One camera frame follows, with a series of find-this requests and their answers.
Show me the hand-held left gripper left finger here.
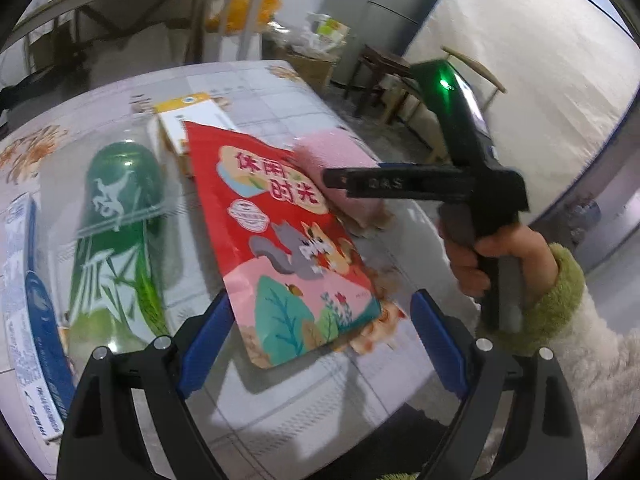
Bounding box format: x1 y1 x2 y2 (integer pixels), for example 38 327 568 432
57 290 236 480

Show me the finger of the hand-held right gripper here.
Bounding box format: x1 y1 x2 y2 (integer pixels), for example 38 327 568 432
322 165 474 201
376 161 456 170

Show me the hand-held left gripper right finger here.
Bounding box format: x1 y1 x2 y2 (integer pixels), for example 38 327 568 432
410 289 587 480

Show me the pink clear plastic bag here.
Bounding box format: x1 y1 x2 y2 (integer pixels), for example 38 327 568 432
292 129 396 233

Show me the red cartoon snack bag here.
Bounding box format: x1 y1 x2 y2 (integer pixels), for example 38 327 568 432
184 120 385 371

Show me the clear bottle with green label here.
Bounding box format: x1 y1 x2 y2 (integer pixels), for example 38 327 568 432
37 125 188 366

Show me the blue white toothpaste box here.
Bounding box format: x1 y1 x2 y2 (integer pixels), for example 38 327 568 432
0 194 76 445

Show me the yellow white carton box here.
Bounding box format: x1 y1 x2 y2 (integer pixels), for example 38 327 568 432
151 91 240 179

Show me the person's right hand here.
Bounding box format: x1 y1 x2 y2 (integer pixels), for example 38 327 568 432
440 222 560 307

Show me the wooden chair with grey seat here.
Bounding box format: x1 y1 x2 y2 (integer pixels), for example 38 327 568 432
382 46 507 151

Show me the dark wooden stool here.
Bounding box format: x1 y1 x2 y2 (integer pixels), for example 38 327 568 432
345 44 416 111

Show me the white mattress with blue edge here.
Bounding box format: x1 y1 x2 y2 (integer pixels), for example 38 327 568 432
400 0 640 221

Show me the large cardboard box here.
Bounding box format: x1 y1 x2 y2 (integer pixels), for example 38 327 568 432
285 50 338 93

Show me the grey refrigerator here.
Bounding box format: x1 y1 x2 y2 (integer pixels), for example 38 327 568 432
330 0 461 91

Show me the yellow plastic bag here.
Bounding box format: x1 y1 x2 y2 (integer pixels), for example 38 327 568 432
205 0 281 36

